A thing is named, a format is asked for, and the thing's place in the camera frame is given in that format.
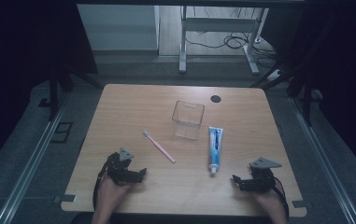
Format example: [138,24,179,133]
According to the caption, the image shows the person's right hand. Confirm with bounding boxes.
[253,182,285,210]

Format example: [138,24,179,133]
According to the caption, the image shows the white cabinet panel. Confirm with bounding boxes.
[77,4,161,51]

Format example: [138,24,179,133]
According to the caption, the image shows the clear plastic container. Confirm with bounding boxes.
[171,100,206,141]

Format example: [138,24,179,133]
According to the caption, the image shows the white and blue toothpaste tube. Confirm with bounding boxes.
[207,126,224,175]

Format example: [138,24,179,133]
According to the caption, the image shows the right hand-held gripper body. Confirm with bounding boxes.
[242,157,283,192]

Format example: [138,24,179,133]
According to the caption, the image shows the white metal desk frame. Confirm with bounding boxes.
[178,5,269,76]

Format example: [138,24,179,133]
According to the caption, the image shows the black cables on floor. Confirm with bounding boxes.
[185,7,278,68]

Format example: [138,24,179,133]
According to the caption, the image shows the pink toothbrush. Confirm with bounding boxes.
[143,130,177,164]

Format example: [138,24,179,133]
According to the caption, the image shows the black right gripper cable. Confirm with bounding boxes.
[273,176,290,220]

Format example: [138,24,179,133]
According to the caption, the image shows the dark curtain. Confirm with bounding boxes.
[0,0,99,178]
[259,0,356,185]

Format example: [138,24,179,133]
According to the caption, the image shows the black metal stand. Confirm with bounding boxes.
[48,60,104,122]
[249,13,338,127]

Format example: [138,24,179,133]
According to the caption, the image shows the grey metal floor rail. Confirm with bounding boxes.
[0,92,71,224]
[288,96,354,224]

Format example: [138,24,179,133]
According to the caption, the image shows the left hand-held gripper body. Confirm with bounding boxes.
[105,147,140,187]

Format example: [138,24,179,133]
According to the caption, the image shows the person's left hand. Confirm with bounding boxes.
[96,172,131,208]

